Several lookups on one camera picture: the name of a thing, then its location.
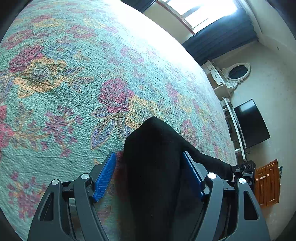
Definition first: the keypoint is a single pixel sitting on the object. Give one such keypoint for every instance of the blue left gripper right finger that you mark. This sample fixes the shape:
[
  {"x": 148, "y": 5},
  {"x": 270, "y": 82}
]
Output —
[{"x": 195, "y": 173}]

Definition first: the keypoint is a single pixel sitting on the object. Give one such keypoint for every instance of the dark blue curtain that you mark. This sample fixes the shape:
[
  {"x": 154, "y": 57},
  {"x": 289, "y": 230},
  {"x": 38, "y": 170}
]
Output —
[
  {"x": 140, "y": 5},
  {"x": 224, "y": 35}
]

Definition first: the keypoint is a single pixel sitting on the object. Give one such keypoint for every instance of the white tv stand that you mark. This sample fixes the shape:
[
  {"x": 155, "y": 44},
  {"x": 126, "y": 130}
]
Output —
[{"x": 235, "y": 130}]

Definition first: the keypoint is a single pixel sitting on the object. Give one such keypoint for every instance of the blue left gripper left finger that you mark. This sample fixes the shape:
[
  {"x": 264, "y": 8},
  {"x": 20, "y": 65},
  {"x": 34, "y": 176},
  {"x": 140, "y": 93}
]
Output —
[{"x": 101, "y": 176}]

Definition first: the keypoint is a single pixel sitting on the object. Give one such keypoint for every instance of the oval vanity mirror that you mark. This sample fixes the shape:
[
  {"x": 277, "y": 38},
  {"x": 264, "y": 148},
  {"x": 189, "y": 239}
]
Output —
[{"x": 236, "y": 73}]

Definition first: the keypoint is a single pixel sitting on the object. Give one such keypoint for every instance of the brown wooden cabinet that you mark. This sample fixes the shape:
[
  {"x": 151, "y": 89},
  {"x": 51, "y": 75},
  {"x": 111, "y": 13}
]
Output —
[{"x": 267, "y": 184}]

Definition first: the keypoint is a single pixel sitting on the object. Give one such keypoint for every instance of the black pants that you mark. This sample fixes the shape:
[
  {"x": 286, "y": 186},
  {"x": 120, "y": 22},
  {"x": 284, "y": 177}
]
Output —
[{"x": 153, "y": 155}]

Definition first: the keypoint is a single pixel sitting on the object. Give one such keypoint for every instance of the dark blue right curtain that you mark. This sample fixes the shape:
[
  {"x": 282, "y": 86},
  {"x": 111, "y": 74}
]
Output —
[{"x": 224, "y": 35}]

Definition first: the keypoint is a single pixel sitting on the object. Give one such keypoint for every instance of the floral bed cover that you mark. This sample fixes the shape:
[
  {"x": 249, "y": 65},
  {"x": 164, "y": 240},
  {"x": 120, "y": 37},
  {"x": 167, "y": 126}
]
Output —
[{"x": 77, "y": 77}]

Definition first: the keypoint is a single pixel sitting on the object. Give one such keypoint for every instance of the black flat television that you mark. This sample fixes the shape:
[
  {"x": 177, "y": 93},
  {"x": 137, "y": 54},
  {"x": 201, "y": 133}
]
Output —
[{"x": 251, "y": 124}]

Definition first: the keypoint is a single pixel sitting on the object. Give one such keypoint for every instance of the dark blue left curtain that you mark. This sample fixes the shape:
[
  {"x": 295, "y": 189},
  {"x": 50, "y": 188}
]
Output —
[{"x": 140, "y": 5}]

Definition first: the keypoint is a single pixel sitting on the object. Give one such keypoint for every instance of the white dressing table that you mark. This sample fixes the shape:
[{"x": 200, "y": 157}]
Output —
[{"x": 219, "y": 84}]

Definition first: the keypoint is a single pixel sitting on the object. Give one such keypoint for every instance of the bright window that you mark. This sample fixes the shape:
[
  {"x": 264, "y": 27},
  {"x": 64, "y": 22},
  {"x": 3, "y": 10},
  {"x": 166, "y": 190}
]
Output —
[{"x": 196, "y": 15}]

